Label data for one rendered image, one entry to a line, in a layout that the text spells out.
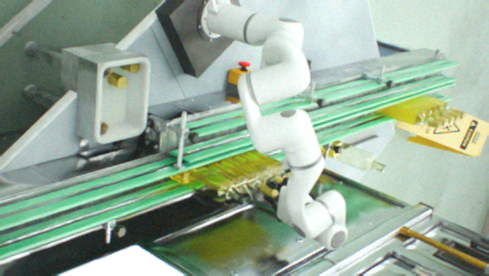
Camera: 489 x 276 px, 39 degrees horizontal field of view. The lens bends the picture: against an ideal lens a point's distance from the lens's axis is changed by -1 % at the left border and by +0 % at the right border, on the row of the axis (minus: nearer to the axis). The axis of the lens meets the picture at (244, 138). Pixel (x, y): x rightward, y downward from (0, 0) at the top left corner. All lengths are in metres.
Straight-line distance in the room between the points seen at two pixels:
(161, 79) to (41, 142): 0.43
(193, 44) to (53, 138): 0.49
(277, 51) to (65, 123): 0.61
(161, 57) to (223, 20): 0.22
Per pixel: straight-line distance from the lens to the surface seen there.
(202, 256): 1.86
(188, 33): 2.02
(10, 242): 1.72
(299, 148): 1.59
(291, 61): 1.61
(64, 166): 1.87
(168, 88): 2.11
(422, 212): 2.34
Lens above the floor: 2.19
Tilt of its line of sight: 36 degrees down
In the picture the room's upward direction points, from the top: 113 degrees clockwise
